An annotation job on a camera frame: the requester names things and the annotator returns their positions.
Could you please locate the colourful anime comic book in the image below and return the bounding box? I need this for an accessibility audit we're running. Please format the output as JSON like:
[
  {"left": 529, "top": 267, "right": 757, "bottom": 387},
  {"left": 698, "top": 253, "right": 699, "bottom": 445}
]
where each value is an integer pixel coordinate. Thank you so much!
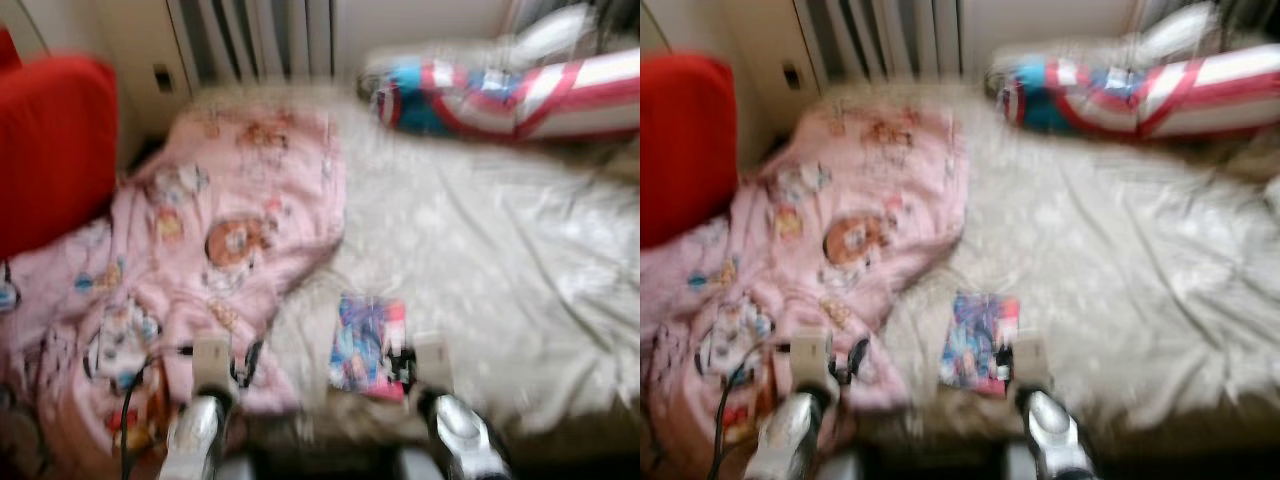
[
  {"left": 940, "top": 290, "right": 1021, "bottom": 396},
  {"left": 330, "top": 293, "right": 409, "bottom": 401}
]

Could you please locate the pink cartoon blanket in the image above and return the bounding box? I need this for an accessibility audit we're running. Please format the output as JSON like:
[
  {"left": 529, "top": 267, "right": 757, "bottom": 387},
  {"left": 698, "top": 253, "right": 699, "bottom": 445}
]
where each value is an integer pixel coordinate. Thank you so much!
[
  {"left": 640, "top": 105, "right": 969, "bottom": 480},
  {"left": 0, "top": 105, "right": 346, "bottom": 480}
]

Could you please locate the bed with beige floral sheet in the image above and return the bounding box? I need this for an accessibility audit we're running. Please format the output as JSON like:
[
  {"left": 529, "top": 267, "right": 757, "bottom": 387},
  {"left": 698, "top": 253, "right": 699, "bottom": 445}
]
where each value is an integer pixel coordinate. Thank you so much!
[
  {"left": 820, "top": 85, "right": 1280, "bottom": 431},
  {"left": 190, "top": 85, "right": 641, "bottom": 441}
]

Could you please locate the red cushion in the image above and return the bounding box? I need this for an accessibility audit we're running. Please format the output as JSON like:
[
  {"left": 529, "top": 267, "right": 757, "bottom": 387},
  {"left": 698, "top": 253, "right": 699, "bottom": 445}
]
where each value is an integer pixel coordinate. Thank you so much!
[
  {"left": 640, "top": 52, "right": 739, "bottom": 251},
  {"left": 0, "top": 52, "right": 119, "bottom": 263}
]

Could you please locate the grey curtain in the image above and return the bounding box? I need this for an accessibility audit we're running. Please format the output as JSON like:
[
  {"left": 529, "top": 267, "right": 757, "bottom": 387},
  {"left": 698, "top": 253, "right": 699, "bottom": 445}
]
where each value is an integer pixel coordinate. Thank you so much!
[
  {"left": 790, "top": 0, "right": 966, "bottom": 86},
  {"left": 165, "top": 0, "right": 336, "bottom": 86}
]

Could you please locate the red white blue bolster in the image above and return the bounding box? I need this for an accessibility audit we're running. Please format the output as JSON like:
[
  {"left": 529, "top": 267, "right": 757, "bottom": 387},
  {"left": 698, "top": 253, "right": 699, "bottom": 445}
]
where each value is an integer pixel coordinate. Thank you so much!
[
  {"left": 372, "top": 48, "right": 641, "bottom": 141},
  {"left": 997, "top": 45, "right": 1280, "bottom": 139}
]

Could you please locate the beige knotted bolster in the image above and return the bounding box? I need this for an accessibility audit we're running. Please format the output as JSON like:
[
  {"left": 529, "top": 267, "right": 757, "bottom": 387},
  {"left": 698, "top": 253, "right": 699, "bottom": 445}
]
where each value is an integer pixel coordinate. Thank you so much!
[
  {"left": 985, "top": 3, "right": 1226, "bottom": 76},
  {"left": 360, "top": 5, "right": 601, "bottom": 81}
]

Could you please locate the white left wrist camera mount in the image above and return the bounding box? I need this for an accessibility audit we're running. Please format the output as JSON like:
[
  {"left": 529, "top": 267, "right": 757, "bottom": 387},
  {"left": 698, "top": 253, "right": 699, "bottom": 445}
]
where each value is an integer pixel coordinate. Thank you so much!
[
  {"left": 192, "top": 330, "right": 234, "bottom": 391},
  {"left": 790, "top": 328, "right": 834, "bottom": 386}
]

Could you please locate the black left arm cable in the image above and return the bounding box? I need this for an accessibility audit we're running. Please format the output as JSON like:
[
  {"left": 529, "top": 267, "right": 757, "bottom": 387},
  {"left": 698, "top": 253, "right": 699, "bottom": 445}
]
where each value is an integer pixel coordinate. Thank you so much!
[
  {"left": 118, "top": 345, "right": 196, "bottom": 480},
  {"left": 712, "top": 345, "right": 796, "bottom": 480}
]

